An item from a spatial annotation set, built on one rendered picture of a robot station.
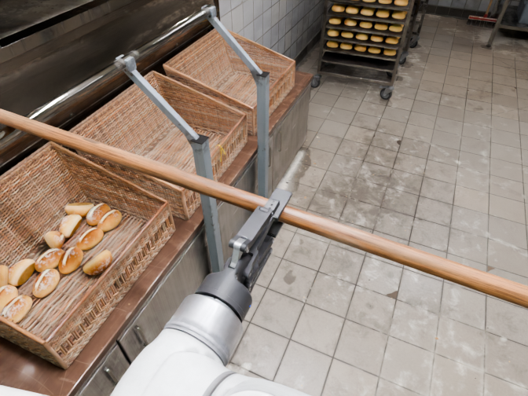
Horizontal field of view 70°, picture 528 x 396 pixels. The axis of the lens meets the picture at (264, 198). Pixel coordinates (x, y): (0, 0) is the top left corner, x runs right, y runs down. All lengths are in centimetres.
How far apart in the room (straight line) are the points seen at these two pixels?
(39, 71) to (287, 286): 138
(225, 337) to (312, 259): 160
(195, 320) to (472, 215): 223
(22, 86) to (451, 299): 200
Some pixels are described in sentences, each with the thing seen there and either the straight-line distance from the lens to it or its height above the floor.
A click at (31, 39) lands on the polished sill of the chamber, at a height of 117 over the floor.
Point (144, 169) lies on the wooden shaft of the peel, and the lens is 74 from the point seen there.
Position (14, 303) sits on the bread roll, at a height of 65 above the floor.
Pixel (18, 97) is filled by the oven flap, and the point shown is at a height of 103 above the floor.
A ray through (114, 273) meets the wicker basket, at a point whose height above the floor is 70.
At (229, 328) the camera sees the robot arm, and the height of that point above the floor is 120.
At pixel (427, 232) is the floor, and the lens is 234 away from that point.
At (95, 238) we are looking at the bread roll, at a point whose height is 63.
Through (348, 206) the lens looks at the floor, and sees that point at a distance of 235.
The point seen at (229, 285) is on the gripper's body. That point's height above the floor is 121.
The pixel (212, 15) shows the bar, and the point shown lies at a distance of 157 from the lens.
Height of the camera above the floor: 164
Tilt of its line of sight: 44 degrees down
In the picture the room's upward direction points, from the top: straight up
